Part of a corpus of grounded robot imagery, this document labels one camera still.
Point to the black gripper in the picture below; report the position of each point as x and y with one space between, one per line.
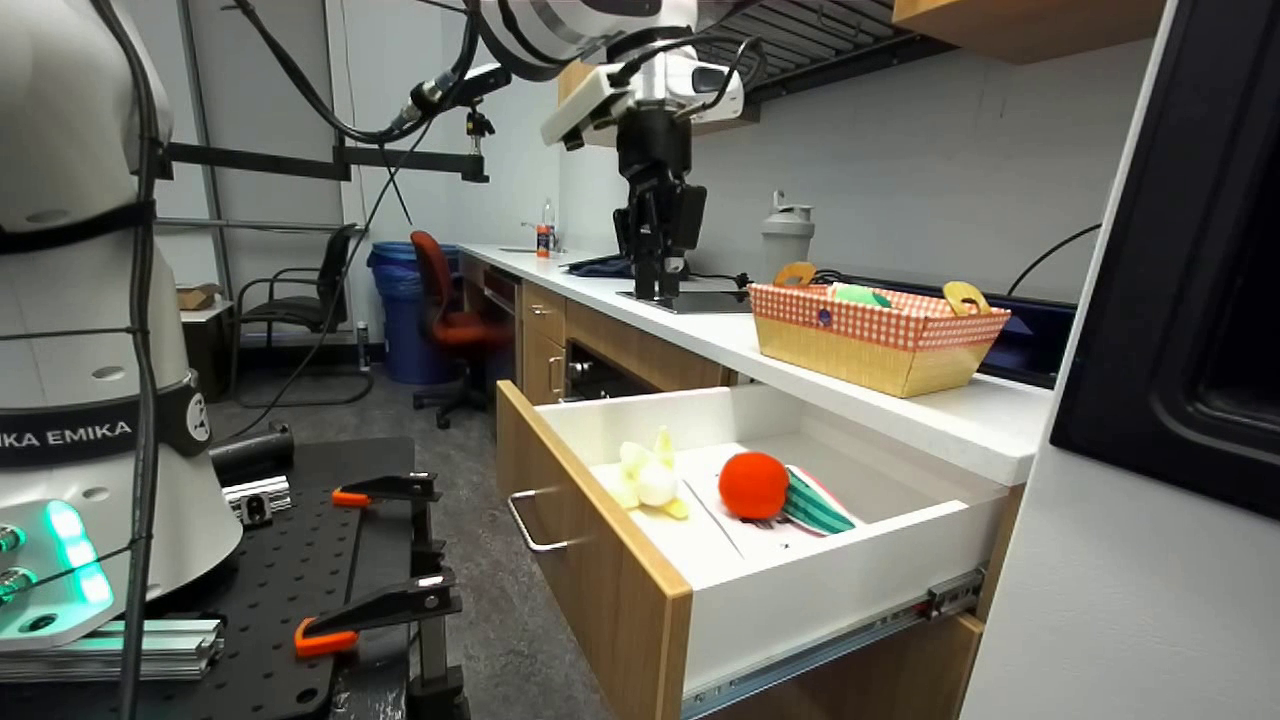
658 174

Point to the big round orange plush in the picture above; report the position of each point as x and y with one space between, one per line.
754 485

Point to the watermelon slice plush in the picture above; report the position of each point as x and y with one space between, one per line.
817 506

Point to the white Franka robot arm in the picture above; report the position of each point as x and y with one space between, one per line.
82 266

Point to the small orange plush green leaf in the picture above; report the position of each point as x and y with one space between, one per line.
799 274

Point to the white drawer with wooden front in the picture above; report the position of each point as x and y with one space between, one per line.
801 601

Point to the metal drawer slide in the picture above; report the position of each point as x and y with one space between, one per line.
853 634

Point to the black flat tray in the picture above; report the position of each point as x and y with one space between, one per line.
704 298

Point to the small bottle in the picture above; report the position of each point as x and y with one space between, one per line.
546 242

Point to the wooden base cabinets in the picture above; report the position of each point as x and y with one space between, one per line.
546 340

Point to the grey lidded jar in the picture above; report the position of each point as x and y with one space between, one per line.
791 242

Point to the red office chair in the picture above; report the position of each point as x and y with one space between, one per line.
453 321

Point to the orange checkered box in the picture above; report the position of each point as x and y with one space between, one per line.
867 349

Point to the blue bin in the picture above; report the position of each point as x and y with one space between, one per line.
398 314

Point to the black chair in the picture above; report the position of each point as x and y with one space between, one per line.
315 306

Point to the black cooktop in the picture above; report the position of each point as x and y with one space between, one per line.
1035 345

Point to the silver metal block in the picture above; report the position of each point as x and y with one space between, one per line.
260 500

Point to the black robot table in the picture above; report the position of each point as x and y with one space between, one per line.
322 601

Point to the black built-in oven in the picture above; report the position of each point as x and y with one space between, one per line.
1186 266

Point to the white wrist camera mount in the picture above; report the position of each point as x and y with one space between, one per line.
586 105

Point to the wooden wall cabinet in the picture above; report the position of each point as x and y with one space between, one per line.
1027 24

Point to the aluminium rail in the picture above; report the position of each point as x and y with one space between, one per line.
120 653

